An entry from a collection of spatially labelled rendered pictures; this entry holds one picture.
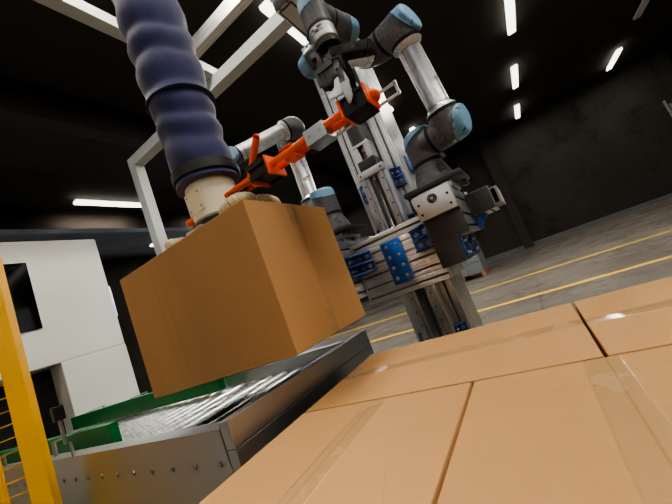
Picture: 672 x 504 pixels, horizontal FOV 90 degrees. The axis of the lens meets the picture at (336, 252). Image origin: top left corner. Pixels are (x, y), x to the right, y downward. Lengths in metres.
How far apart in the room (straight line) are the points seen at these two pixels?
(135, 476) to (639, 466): 1.07
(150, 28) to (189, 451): 1.29
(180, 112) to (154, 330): 0.71
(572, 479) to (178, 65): 1.38
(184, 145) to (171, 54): 0.33
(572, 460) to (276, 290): 0.61
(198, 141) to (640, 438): 1.19
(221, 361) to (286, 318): 0.26
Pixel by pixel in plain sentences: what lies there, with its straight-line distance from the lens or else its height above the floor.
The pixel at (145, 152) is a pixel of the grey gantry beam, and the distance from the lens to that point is 4.64.
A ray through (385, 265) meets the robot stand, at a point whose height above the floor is 0.81.
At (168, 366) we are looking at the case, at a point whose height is 0.75.
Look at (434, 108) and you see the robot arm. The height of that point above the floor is 1.28.
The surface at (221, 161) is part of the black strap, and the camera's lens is 1.20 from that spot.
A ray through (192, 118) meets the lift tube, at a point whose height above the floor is 1.48.
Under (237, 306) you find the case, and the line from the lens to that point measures 0.90.
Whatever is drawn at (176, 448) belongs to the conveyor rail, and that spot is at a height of 0.57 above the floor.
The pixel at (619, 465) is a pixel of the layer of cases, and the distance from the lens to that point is 0.43.
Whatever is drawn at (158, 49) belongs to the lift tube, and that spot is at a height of 1.74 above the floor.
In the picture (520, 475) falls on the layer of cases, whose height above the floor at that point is 0.54.
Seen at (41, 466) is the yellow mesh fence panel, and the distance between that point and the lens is 1.46.
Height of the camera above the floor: 0.77
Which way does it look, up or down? 7 degrees up
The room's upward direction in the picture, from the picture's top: 21 degrees counter-clockwise
